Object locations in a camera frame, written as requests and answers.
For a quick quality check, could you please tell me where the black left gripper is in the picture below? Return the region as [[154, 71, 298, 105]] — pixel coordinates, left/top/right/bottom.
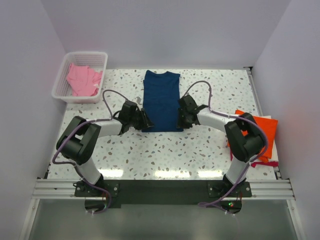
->
[[128, 108, 154, 131]]

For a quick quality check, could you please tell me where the navy blue printed t-shirt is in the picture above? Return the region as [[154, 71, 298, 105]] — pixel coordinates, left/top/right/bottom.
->
[[143, 70, 183, 133]]

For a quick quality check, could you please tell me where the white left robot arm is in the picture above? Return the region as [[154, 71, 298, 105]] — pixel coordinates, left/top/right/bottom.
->
[[52, 100, 154, 196]]

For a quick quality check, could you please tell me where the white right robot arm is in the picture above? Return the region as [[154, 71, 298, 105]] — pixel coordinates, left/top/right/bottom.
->
[[177, 95, 269, 197]]

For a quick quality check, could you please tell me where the pink t-shirt in basket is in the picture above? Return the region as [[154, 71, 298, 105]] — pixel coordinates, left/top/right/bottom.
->
[[66, 63, 103, 97]]

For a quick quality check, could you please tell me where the orange folded t-shirt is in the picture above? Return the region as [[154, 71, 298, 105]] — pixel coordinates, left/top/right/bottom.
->
[[226, 109, 279, 162]]

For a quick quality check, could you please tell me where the white plastic basket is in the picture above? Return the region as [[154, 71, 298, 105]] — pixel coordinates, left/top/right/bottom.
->
[[51, 51, 108, 104]]

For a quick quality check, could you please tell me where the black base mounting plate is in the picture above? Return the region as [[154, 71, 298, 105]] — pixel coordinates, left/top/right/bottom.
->
[[74, 179, 253, 215]]

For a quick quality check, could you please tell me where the white folded t-shirt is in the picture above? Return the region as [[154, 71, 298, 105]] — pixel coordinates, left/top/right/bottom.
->
[[257, 114, 280, 163]]

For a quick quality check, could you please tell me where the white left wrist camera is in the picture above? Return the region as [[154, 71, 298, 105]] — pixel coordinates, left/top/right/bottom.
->
[[136, 97, 142, 105]]

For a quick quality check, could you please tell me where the aluminium frame rail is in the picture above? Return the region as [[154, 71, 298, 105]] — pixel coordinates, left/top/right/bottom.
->
[[245, 67, 296, 201]]

